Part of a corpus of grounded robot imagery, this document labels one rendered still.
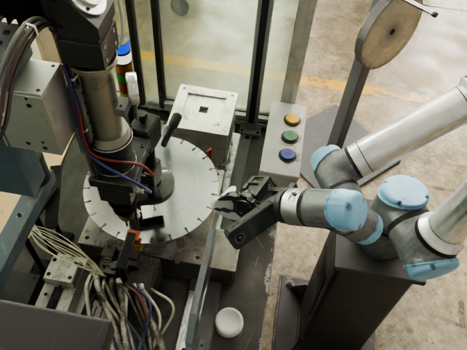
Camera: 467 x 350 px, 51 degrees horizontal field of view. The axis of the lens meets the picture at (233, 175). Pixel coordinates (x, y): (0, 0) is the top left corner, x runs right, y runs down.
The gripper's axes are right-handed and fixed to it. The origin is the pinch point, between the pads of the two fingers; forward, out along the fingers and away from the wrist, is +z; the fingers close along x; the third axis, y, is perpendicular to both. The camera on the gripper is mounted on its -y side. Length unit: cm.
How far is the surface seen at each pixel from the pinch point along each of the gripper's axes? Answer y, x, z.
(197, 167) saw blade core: 11.1, 2.5, 12.9
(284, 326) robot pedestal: 26, -93, 39
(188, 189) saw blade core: 4.3, 1.2, 11.2
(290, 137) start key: 38.0, -8.5, 3.9
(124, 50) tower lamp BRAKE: 19.0, 33.9, 24.3
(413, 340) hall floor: 50, -120, 2
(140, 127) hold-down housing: -7.1, 27.3, -3.9
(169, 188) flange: 1.3, 4.1, 13.7
